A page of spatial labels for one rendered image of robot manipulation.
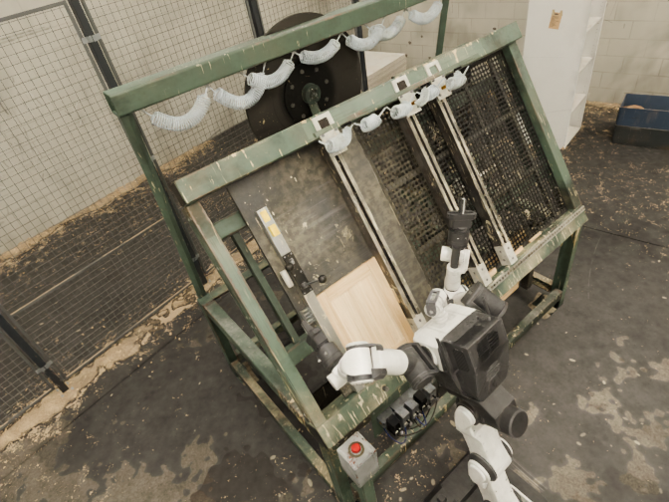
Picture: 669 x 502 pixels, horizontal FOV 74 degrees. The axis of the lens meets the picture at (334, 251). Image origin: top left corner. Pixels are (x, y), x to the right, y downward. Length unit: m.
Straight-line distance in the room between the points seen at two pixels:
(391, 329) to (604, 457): 1.52
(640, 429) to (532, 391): 0.60
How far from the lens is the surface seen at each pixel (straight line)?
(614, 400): 3.40
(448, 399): 2.98
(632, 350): 3.69
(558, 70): 5.56
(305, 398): 2.03
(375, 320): 2.18
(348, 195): 2.08
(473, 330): 1.72
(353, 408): 2.16
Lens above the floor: 2.71
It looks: 39 degrees down
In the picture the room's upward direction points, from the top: 11 degrees counter-clockwise
